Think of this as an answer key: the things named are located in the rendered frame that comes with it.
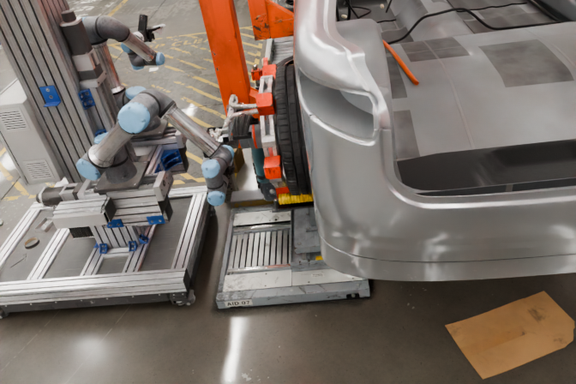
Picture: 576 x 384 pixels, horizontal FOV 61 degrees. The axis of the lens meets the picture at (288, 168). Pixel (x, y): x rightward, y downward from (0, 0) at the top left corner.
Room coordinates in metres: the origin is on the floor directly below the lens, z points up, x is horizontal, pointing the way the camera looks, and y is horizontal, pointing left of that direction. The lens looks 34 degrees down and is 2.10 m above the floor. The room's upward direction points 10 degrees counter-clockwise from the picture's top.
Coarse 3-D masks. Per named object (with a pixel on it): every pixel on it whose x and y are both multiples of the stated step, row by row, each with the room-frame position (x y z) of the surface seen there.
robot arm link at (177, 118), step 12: (156, 96) 1.90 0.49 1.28; (168, 96) 1.96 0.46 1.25; (168, 108) 1.90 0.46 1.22; (168, 120) 1.90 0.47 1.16; (180, 120) 1.89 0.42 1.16; (192, 120) 1.92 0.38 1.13; (192, 132) 1.88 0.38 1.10; (204, 132) 1.89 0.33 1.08; (204, 144) 1.86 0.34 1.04; (216, 144) 1.87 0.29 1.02; (216, 156) 1.83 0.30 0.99; (228, 156) 1.85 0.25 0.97
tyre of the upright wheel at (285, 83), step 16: (288, 80) 2.09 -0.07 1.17; (288, 96) 2.01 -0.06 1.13; (288, 112) 1.95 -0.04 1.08; (288, 128) 1.90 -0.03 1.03; (288, 144) 1.88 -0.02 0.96; (304, 144) 1.86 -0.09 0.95; (288, 160) 1.86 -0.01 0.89; (304, 160) 1.85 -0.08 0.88; (288, 176) 1.86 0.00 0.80; (304, 176) 1.86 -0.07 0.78; (304, 192) 1.92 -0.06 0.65
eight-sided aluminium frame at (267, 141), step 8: (264, 80) 2.27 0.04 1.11; (272, 80) 2.24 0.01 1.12; (264, 88) 2.21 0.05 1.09; (272, 88) 2.17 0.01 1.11; (264, 120) 2.01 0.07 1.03; (272, 120) 1.99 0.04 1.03; (264, 128) 1.97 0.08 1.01; (272, 128) 1.96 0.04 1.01; (264, 136) 1.94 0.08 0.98; (272, 136) 1.94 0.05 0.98; (264, 144) 1.93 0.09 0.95; (272, 144) 1.92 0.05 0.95; (264, 152) 1.93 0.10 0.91; (280, 184) 2.06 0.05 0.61
